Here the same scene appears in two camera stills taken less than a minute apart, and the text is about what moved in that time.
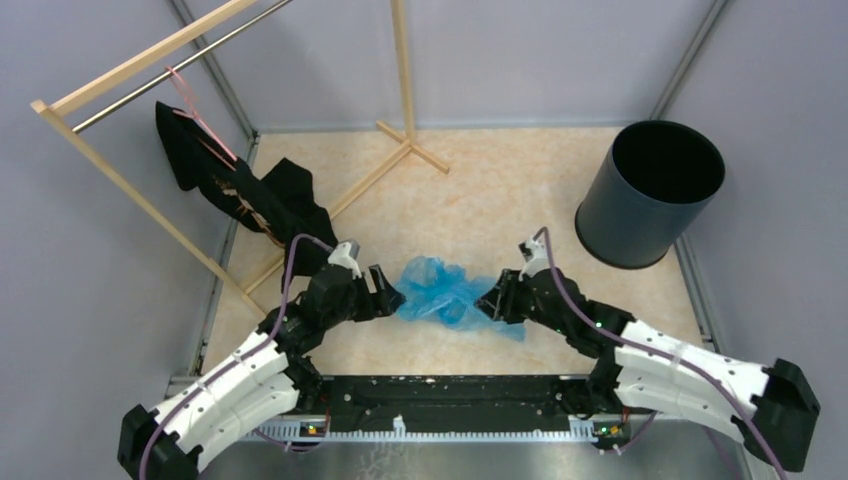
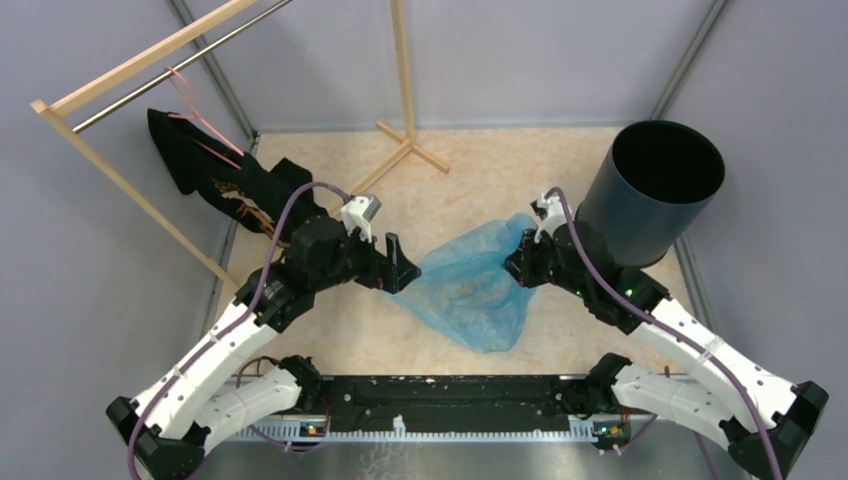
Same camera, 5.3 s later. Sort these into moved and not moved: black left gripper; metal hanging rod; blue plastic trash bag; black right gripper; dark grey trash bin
Moved: blue plastic trash bag; black right gripper; black left gripper
Not moved: dark grey trash bin; metal hanging rod
